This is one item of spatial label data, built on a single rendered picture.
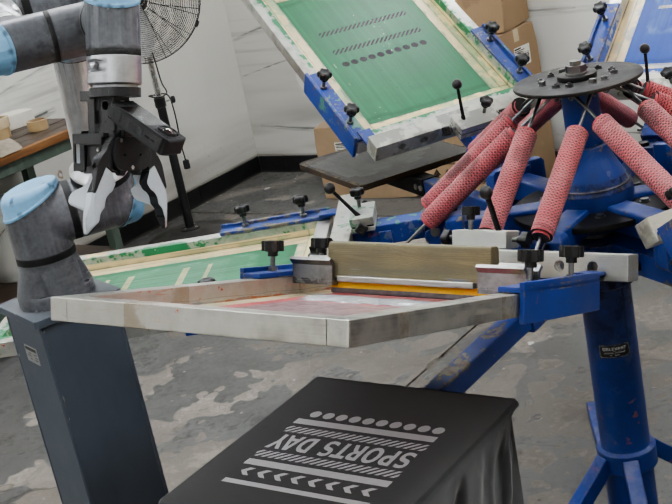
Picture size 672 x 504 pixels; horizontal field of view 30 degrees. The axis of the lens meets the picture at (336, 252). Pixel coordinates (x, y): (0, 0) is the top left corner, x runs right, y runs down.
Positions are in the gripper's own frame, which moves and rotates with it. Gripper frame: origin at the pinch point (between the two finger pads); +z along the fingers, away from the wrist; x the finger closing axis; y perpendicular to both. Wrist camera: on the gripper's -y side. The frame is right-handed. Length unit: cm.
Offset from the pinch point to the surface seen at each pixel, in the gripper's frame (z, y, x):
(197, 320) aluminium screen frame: 13.4, -2.1, -10.9
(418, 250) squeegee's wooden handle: 8, -2, -71
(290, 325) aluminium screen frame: 13.0, -19.1, -10.9
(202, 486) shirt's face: 46, 17, -32
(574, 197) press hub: 1, 1, -144
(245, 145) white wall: -15, 381, -481
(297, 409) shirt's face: 37, 18, -60
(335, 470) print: 43, -3, -43
